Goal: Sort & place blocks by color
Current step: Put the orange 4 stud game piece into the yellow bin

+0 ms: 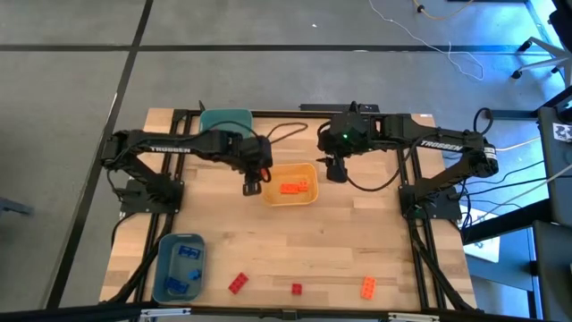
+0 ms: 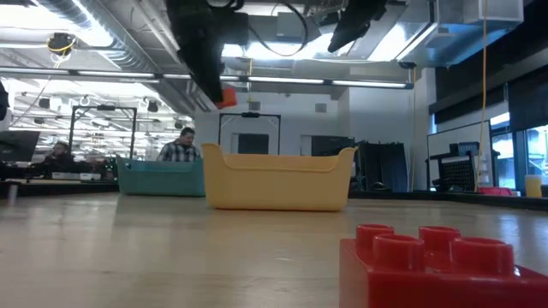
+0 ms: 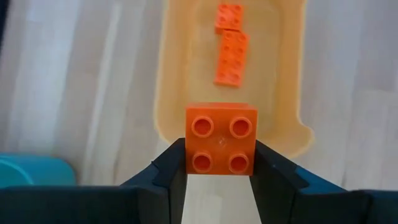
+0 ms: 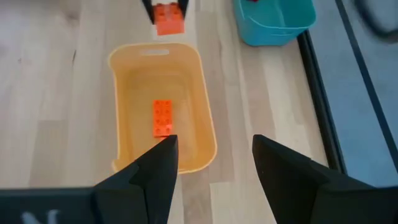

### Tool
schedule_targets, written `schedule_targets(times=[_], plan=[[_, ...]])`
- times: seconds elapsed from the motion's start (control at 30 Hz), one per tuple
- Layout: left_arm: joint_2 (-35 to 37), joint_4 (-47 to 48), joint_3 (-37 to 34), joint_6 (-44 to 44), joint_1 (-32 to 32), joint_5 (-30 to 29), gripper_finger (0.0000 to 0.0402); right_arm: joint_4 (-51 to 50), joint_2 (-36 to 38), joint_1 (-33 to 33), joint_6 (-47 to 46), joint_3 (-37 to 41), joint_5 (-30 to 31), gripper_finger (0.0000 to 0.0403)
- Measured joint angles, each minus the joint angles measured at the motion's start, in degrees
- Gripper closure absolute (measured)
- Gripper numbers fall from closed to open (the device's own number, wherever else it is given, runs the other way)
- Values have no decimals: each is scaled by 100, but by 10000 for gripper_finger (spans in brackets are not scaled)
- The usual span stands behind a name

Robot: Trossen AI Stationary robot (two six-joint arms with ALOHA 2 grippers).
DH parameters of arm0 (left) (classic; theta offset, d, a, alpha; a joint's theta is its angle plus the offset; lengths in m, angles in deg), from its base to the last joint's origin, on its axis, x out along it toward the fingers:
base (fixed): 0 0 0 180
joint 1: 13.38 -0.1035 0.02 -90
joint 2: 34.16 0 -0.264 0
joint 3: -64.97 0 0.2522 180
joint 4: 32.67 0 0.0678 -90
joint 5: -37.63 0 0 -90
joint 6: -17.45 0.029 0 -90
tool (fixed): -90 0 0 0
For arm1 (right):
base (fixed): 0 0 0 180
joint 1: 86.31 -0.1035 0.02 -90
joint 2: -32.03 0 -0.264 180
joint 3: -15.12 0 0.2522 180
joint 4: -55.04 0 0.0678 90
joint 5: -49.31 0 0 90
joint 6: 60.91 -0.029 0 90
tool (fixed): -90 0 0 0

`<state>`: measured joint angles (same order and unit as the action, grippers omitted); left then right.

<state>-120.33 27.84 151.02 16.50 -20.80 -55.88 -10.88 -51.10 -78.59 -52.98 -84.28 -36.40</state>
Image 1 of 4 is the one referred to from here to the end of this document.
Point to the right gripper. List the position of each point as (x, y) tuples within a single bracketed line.
[(346, 129)]

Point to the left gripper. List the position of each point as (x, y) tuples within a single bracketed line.
[(254, 154)]

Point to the long orange block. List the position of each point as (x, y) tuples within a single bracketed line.
[(368, 287), (289, 189)]

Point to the long blue block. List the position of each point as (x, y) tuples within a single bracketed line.
[(175, 285), (189, 251)]

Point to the small blue block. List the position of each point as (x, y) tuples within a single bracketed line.
[(194, 274)]

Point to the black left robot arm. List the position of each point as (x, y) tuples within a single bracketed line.
[(201, 143)]

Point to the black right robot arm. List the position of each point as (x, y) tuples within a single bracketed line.
[(402, 129)]

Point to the yellow plastic bin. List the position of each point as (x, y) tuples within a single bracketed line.
[(286, 200)]

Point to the teal plastic bin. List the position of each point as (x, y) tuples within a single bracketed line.
[(223, 118)]

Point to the long red block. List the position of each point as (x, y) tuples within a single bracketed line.
[(238, 283)]

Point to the small red block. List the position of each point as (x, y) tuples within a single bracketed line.
[(296, 289)]

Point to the blue-grey plastic bin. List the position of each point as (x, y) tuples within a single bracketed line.
[(167, 264)]

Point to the white paper sheet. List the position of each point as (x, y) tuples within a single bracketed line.
[(485, 251)]

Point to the black stand foot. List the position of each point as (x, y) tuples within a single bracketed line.
[(527, 114)]

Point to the black diagonal beam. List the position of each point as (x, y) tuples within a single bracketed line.
[(536, 208)]

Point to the black crossbeam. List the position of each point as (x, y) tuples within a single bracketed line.
[(67, 314)]

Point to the grey cabinet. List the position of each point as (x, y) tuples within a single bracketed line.
[(554, 277), (558, 179)]

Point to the white fiducial tag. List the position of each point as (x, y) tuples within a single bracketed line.
[(563, 133)]

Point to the grey chair leg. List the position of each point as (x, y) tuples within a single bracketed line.
[(13, 206)]

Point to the office chair with white base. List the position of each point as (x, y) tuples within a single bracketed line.
[(564, 22)]

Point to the black mount bar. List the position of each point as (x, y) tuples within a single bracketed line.
[(322, 107)]

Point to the black aluminium table frame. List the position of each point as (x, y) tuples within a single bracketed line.
[(277, 115)]

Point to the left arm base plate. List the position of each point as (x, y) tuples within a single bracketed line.
[(134, 208)]

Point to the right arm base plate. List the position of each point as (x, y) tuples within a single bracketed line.
[(451, 212)]

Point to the silver frame bracket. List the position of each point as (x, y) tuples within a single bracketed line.
[(413, 317), (165, 312)]

